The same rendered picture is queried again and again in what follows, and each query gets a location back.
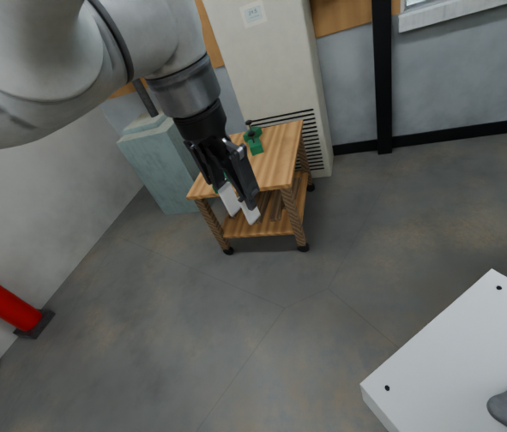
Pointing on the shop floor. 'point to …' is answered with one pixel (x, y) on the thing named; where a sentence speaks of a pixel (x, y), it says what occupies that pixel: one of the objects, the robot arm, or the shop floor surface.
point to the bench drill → (160, 157)
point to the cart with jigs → (274, 153)
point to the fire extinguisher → (7, 306)
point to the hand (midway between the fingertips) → (239, 204)
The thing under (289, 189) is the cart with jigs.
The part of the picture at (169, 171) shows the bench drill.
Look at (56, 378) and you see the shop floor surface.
